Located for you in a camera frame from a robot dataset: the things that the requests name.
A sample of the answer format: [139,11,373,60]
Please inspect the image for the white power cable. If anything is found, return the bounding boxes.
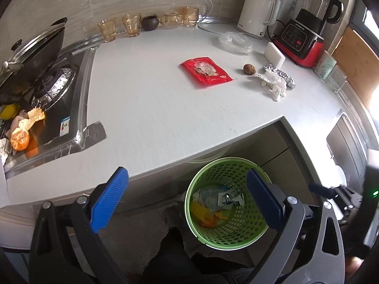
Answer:
[189,0,237,34]

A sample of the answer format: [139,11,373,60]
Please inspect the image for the white sponge block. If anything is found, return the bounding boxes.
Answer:
[264,41,286,67]

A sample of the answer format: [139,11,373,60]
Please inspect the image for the gas stove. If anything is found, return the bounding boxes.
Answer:
[0,44,108,181]

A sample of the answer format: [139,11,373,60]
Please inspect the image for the amber ribbed glass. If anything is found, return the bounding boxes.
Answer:
[182,6,200,27]

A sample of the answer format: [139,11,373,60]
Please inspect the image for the foil burner liner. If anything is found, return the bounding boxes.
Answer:
[31,67,79,110]

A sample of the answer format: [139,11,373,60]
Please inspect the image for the clear acrylic holder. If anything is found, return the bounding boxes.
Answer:
[324,64,347,93]

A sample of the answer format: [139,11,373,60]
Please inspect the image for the silver cabinet front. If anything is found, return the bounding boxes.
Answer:
[326,109,374,190]

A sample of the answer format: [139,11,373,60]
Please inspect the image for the brown clay cup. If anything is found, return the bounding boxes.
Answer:
[141,15,160,32]

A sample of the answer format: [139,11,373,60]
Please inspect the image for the black power cable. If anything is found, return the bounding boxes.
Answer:
[266,19,286,40]

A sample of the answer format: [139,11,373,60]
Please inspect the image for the glass wok lid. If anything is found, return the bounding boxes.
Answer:
[0,21,66,74]

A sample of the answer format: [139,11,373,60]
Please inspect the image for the white electric kettle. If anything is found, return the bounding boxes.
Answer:
[236,0,282,40]

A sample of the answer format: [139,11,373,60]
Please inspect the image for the crumpled white paper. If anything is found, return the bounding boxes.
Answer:
[252,69,288,101]

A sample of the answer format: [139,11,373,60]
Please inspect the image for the green plastic basket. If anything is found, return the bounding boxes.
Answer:
[184,157,277,250]

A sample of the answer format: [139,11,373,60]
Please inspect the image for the grey tape patch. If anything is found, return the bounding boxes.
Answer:
[75,121,108,151]

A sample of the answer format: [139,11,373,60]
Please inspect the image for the white cup with green print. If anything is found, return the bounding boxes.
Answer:
[314,50,337,80]

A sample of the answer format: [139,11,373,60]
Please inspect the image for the red snack packet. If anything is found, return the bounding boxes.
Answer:
[181,57,233,89]

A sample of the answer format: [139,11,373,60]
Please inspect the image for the clear plastic bag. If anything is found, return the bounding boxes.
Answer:
[218,31,253,54]

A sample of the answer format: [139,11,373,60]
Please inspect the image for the person's dark trousers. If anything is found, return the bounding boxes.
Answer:
[142,228,255,284]

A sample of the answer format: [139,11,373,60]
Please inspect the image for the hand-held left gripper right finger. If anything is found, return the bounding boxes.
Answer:
[247,169,345,284]

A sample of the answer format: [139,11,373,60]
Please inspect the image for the wooden cutting board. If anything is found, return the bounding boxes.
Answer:
[331,28,379,104]

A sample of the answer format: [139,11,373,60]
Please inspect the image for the clear glass teapot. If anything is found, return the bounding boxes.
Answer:
[159,11,185,30]

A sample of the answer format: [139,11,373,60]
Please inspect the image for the large pale orange peel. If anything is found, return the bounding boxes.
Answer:
[18,107,46,131]

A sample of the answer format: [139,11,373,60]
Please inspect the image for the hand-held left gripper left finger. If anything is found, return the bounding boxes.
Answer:
[30,166,130,284]

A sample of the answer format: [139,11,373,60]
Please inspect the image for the red and black blender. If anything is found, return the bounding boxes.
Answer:
[272,0,344,68]

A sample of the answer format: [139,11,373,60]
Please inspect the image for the black wok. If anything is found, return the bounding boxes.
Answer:
[0,18,74,105]

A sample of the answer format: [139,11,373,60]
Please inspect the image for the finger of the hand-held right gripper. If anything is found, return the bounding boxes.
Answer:
[309,182,363,213]

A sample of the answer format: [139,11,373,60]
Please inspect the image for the crumpled aluminium foil wad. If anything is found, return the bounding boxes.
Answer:
[263,63,297,89]

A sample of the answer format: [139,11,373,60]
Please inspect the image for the peeled tangerine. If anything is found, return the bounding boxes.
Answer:
[10,128,30,151]

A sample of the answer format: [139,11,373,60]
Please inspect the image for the amber glass cup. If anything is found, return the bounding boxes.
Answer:
[122,12,143,38]
[97,18,117,42]

